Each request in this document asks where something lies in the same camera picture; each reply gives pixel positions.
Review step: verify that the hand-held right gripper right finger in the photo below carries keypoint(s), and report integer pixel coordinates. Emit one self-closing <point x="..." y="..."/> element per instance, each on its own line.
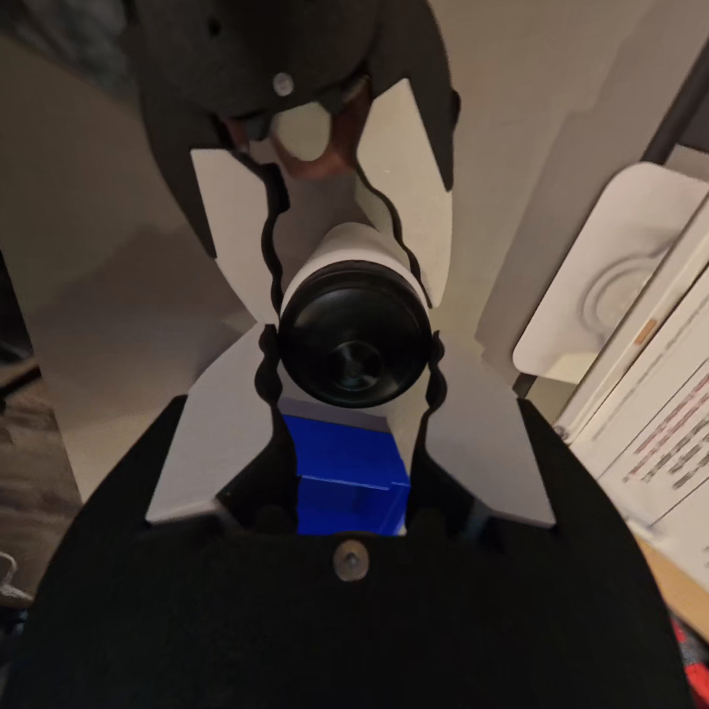
<point x="487" y="443"/>

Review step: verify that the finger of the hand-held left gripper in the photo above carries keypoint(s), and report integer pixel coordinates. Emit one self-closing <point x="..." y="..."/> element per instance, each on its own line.
<point x="232" y="221"/>
<point x="421" y="221"/>

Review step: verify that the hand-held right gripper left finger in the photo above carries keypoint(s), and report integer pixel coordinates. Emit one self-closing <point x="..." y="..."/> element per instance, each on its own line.
<point x="216" y="443"/>

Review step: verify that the white plastic bottle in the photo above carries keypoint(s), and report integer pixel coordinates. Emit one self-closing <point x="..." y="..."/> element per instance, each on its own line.
<point x="354" y="243"/>

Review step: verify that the black bottle lid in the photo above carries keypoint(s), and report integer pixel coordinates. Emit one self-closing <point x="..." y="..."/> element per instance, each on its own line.
<point x="332" y="310"/>

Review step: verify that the blue plastic bin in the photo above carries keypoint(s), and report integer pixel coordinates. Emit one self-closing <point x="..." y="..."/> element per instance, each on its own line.
<point x="343" y="460"/>

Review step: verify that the person's left hand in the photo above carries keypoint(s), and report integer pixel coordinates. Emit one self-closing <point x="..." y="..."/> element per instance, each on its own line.
<point x="343" y="155"/>

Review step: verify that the printed instruction sheet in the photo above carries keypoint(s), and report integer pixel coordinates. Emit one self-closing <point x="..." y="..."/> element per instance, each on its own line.
<point x="664" y="432"/>

